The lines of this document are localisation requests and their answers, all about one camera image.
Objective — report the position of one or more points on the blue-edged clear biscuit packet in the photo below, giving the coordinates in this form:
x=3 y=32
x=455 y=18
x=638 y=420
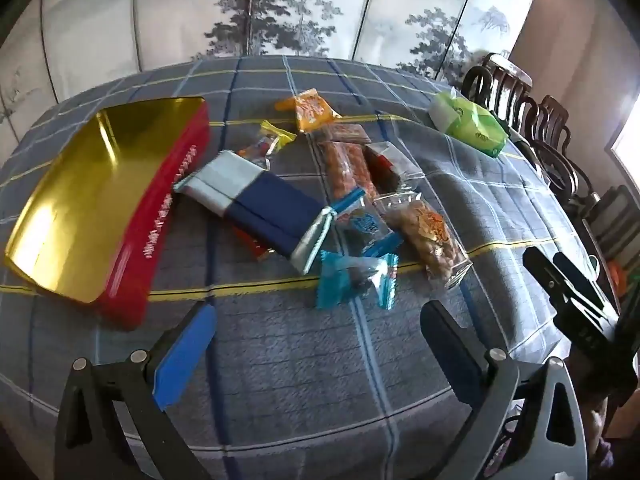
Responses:
x=365 y=225

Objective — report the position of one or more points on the dark red clear snack packet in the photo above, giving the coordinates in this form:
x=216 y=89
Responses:
x=345 y=134

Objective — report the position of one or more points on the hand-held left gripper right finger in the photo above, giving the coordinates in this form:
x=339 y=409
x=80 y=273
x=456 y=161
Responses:
x=452 y=355

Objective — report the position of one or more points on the person's purple clothing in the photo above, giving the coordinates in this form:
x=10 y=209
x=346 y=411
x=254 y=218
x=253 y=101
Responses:
x=600 y=455

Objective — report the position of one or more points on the dark wooden chair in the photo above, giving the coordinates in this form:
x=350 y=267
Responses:
x=570 y=175
x=500 y=85
x=547 y=125

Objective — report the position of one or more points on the orange peanut brittle clear packet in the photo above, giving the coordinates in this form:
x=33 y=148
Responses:
x=347 y=172

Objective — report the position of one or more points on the bright window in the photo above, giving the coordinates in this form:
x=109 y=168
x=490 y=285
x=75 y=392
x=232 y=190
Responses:
x=627 y=155

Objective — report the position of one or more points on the orange snack packet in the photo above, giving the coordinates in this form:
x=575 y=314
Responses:
x=310 y=110

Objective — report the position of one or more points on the peanut candy clear packet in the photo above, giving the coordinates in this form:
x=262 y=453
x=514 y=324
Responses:
x=430 y=237

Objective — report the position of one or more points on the blue plaid tablecloth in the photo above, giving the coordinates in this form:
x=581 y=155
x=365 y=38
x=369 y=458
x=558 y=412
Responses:
x=300 y=360

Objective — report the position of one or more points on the silver and navy wafer packet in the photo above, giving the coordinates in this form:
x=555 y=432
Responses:
x=260 y=205

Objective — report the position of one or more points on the yellow-ended clear candy packet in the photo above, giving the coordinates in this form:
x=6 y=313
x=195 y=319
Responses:
x=270 y=140

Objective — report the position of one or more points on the light blue candy packet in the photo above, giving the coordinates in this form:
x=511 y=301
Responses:
x=355 y=275

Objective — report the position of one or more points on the red tin box gold interior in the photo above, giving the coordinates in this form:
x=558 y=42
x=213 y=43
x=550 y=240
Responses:
x=90 y=200

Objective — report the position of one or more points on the ink landscape folding screen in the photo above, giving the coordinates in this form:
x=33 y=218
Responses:
x=175 y=10

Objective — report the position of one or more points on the black sesame bar clear packet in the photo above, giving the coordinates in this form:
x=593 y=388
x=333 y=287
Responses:
x=392 y=167

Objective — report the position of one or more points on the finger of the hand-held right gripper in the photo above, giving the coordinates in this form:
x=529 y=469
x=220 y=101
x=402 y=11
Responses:
x=580 y=275
x=550 y=280

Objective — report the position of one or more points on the green tissue pack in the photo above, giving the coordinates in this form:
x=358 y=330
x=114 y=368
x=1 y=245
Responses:
x=472 y=125

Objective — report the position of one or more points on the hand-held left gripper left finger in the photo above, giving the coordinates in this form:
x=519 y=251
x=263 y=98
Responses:
x=185 y=350

